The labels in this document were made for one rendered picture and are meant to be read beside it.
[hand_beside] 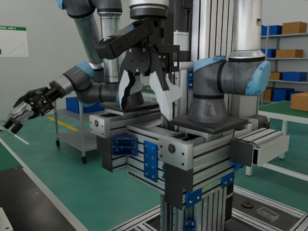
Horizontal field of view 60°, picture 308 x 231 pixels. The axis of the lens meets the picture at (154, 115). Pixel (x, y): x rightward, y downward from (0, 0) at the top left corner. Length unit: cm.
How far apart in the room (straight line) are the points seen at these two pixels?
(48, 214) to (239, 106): 98
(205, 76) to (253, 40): 19
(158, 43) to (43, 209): 70
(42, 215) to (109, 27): 70
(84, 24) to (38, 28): 535
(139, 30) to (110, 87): 63
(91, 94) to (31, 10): 547
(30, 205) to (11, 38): 548
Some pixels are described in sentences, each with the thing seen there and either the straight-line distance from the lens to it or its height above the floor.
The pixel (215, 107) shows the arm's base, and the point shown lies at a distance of 98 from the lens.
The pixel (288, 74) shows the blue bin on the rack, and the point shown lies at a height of 91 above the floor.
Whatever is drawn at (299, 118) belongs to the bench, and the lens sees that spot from 273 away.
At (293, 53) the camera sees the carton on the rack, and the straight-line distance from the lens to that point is 666.
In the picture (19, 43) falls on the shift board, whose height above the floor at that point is 157.
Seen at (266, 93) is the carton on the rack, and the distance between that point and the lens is 692.
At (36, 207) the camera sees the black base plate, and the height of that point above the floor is 77.
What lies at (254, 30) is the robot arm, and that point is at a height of 135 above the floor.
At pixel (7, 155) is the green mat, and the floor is 75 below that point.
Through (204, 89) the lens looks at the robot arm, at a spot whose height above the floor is 116.
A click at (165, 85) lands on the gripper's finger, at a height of 122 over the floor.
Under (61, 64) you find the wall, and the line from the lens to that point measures 664.
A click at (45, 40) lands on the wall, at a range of 654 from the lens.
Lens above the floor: 126
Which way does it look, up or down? 12 degrees down
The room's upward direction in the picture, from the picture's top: straight up
